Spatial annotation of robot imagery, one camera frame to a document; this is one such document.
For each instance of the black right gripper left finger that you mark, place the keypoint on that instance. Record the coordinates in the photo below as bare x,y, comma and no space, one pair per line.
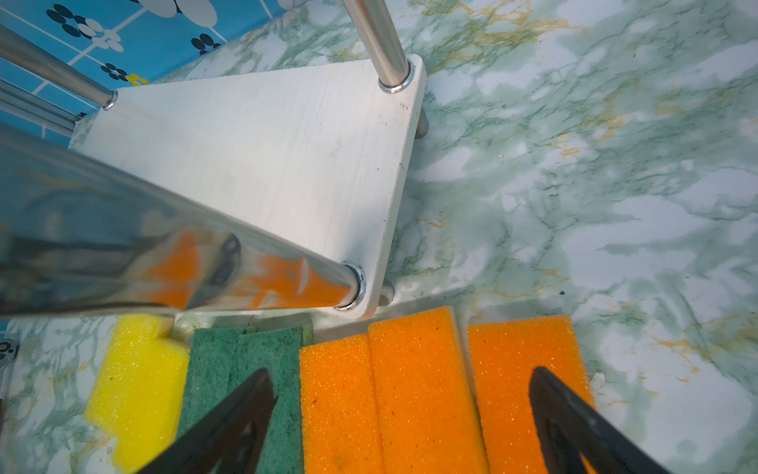
230,438

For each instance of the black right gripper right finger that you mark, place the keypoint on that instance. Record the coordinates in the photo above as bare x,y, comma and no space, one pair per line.
573,436

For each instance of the white two-tier shelf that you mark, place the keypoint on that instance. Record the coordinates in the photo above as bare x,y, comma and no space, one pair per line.
259,191

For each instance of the green sponge left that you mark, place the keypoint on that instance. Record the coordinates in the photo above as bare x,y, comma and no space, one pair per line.
212,358

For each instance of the green sponge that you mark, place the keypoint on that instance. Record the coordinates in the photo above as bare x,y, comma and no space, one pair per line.
277,351
212,358

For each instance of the orange sponge right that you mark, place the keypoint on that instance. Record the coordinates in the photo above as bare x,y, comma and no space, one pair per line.
504,356

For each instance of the orange sponge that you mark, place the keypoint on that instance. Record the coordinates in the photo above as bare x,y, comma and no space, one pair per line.
504,356
427,412
340,425

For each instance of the green sponge right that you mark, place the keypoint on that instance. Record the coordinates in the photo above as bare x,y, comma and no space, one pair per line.
277,351

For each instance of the orange sponge left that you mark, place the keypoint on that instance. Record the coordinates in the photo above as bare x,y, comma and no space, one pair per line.
340,425

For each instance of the orange sponge middle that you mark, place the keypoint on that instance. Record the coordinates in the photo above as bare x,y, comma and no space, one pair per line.
427,412

